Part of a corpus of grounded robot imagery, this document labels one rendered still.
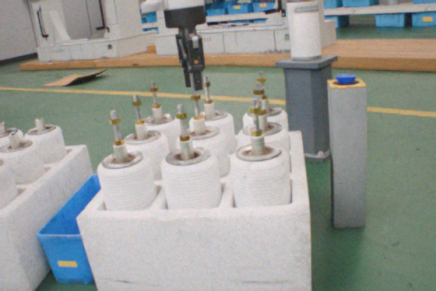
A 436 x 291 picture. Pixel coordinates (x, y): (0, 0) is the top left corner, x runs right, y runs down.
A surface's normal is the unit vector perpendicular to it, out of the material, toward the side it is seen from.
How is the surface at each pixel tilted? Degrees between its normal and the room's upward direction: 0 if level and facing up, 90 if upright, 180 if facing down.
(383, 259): 0
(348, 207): 90
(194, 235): 90
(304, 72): 90
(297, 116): 90
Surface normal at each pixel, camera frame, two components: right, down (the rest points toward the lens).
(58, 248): -0.12, 0.38
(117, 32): -0.60, 0.33
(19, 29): 0.79, 0.11
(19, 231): 0.99, -0.07
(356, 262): -0.11, -0.94
